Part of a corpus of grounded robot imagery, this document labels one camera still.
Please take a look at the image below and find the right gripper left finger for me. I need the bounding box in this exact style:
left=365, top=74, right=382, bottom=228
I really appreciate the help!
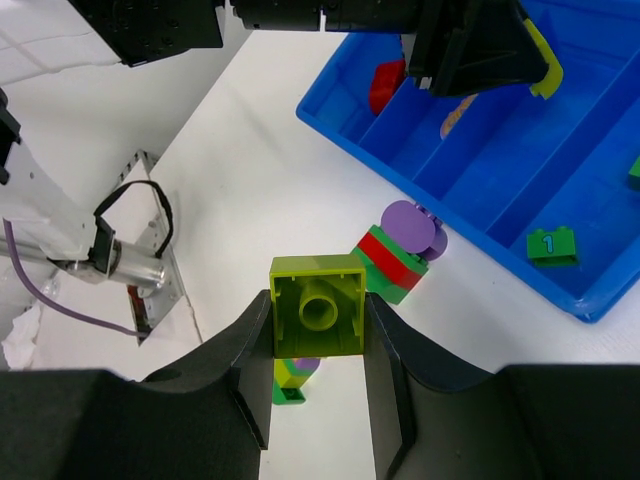
left=1, top=291, right=274, bottom=479

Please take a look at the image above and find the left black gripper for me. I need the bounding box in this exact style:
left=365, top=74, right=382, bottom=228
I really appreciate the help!
left=407, top=1, right=548, bottom=95

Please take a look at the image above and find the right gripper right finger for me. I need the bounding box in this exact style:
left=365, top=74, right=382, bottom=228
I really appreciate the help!
left=363, top=294, right=639, bottom=479

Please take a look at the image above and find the green yellow lego stack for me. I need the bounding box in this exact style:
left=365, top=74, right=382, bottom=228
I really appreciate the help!
left=272, top=357, right=321, bottom=405

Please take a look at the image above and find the red curved lego brick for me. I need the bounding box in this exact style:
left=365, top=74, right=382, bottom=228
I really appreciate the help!
left=368, top=59, right=406, bottom=115

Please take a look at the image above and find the lime green square lego brick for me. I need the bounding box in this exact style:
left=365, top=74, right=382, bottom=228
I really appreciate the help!
left=269, top=254, right=366, bottom=359

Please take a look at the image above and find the dark green lego brick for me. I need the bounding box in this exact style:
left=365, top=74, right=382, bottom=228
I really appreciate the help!
left=627, top=157, right=640, bottom=191

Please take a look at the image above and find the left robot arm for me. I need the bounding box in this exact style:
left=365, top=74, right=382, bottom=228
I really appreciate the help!
left=1, top=1, right=562, bottom=290

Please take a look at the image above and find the blue divided plastic bin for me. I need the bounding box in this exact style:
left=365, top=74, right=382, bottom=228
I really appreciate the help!
left=297, top=1, right=639, bottom=323

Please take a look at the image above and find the green red striped lego stack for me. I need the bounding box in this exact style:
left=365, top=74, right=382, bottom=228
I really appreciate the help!
left=352, top=225, right=429, bottom=305

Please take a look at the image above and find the purple round lego brick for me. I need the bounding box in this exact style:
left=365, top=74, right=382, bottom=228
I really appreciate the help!
left=380, top=200, right=448, bottom=262

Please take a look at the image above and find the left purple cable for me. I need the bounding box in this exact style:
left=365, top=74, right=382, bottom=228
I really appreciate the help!
left=2, top=217, right=151, bottom=336

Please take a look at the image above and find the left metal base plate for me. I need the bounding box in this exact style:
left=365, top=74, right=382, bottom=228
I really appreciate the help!
left=117, top=148, right=204, bottom=346

